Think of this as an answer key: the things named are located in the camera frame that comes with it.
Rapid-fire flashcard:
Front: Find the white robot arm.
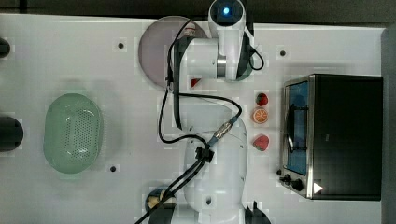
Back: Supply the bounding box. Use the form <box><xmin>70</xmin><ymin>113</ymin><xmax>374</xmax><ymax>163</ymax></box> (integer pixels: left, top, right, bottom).
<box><xmin>142</xmin><ymin>0</ymin><xmax>272</xmax><ymax>224</ymax></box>

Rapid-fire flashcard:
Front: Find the orange slice toy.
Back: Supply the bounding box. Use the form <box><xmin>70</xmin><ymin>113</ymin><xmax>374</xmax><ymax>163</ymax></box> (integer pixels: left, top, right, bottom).
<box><xmin>252</xmin><ymin>107</ymin><xmax>268</xmax><ymax>124</ymax></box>

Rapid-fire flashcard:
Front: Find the large strawberry toy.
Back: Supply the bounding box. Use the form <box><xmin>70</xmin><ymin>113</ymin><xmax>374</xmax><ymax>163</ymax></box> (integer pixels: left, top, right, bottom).
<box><xmin>252</xmin><ymin>134</ymin><xmax>270</xmax><ymax>151</ymax></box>

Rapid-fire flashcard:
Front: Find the grey round plate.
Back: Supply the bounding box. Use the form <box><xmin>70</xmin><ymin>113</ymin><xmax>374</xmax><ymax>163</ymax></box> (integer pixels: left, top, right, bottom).
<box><xmin>138</xmin><ymin>16</ymin><xmax>217</xmax><ymax>89</ymax></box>

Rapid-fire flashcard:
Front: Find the red ketchup bottle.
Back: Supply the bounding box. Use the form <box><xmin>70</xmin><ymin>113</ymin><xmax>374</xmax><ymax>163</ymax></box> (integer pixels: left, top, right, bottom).
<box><xmin>182</xmin><ymin>22</ymin><xmax>202</xmax><ymax>89</ymax></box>

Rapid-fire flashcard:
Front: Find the blue cup with bananas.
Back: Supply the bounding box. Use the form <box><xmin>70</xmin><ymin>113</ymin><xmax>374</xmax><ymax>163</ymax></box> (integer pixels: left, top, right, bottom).
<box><xmin>145</xmin><ymin>188</ymin><xmax>177</xmax><ymax>211</ymax></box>

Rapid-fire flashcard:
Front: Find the green plastic colander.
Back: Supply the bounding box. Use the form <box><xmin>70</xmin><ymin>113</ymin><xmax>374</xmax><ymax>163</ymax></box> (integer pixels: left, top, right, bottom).
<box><xmin>43</xmin><ymin>93</ymin><xmax>103</xmax><ymax>174</ymax></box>

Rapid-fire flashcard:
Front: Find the silver toaster oven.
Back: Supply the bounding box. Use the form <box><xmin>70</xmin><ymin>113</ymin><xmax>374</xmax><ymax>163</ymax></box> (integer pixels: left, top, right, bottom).
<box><xmin>277</xmin><ymin>74</ymin><xmax>383</xmax><ymax>201</ymax></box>

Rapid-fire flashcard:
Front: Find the black frying pan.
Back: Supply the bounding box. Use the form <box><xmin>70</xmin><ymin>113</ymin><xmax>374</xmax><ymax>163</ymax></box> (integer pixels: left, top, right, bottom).
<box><xmin>0</xmin><ymin>117</ymin><xmax>23</xmax><ymax>152</ymax></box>

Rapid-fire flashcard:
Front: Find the dark pot at corner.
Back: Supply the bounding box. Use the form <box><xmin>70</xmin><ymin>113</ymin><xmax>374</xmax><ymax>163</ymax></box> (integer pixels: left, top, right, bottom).
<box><xmin>0</xmin><ymin>38</ymin><xmax>11</xmax><ymax>58</ymax></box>

